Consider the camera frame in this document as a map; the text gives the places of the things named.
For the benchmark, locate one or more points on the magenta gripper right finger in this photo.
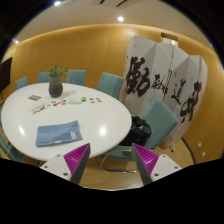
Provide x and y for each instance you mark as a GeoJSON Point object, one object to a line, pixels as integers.
{"type": "Point", "coordinates": [145, 161]}

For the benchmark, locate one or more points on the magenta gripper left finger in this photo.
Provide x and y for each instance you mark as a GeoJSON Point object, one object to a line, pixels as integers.
{"type": "Point", "coordinates": [76, 161]}

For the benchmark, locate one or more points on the blue folded towel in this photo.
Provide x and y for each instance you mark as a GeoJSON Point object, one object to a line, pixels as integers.
{"type": "Point", "coordinates": [58, 134]}

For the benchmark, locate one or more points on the black bag on chair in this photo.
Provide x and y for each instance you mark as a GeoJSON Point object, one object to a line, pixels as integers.
{"type": "Point", "coordinates": [139, 133]}

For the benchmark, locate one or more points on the teal chair near right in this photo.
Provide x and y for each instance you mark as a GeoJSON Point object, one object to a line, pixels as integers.
{"type": "Point", "coordinates": [162, 121]}

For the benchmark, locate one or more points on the white oval table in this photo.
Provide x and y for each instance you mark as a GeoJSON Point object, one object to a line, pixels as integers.
{"type": "Point", "coordinates": [103, 120]}

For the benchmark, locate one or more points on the white flat box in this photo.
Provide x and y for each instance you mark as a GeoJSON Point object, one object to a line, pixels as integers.
{"type": "Point", "coordinates": [74, 100]}

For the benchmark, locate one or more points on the small green object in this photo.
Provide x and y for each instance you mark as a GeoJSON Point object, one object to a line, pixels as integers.
{"type": "Point", "coordinates": [83, 98]}

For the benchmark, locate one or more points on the teal chair near left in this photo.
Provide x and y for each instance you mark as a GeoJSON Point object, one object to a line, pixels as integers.
{"type": "Point", "coordinates": [11, 152]}

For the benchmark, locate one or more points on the potted plant in grey vase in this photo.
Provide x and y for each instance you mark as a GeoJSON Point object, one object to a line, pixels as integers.
{"type": "Point", "coordinates": [55, 80]}

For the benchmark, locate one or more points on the dark square coaster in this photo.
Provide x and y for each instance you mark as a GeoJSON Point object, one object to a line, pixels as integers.
{"type": "Point", "coordinates": [34, 97]}

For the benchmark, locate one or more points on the teal chair far middle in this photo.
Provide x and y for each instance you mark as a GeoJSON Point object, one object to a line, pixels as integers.
{"type": "Point", "coordinates": [76, 77]}

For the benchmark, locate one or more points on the teal chair far right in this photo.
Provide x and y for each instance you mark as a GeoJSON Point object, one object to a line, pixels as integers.
{"type": "Point", "coordinates": [110, 84]}

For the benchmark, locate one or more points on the white calligraphy folding screen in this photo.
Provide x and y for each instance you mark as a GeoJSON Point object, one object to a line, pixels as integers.
{"type": "Point", "coordinates": [164, 71]}

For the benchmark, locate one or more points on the teal chair far left-middle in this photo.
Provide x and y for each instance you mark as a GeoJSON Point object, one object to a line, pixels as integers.
{"type": "Point", "coordinates": [43, 77]}

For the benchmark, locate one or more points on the teal chair far left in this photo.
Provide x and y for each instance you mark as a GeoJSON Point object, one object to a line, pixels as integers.
{"type": "Point", "coordinates": [21, 83]}

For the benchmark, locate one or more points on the black monitor on wall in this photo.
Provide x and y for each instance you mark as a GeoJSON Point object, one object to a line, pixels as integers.
{"type": "Point", "coordinates": [5, 70]}

